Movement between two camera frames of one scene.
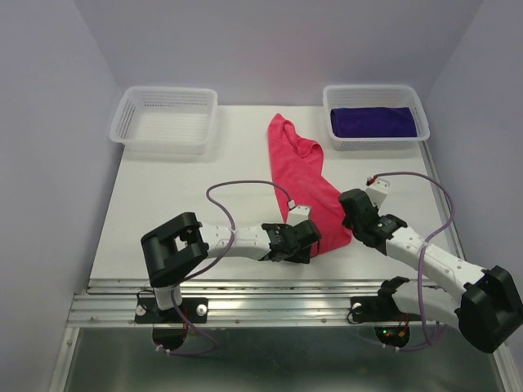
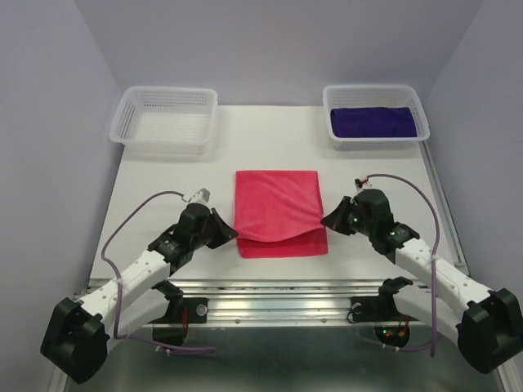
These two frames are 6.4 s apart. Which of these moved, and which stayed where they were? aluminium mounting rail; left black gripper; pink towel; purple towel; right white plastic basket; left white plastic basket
Moved: left black gripper; pink towel
Stayed: left white plastic basket; aluminium mounting rail; purple towel; right white plastic basket
